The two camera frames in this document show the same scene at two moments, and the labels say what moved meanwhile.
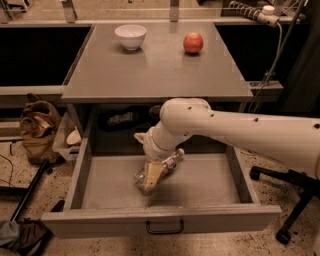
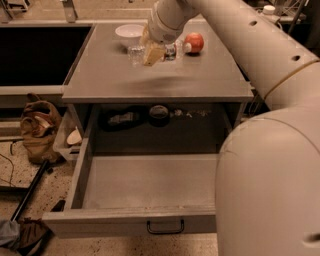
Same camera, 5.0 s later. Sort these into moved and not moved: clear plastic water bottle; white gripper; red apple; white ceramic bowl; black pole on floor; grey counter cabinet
Moved: clear plastic water bottle; white gripper
Not moved: black pole on floor; grey counter cabinet; white ceramic bowl; red apple
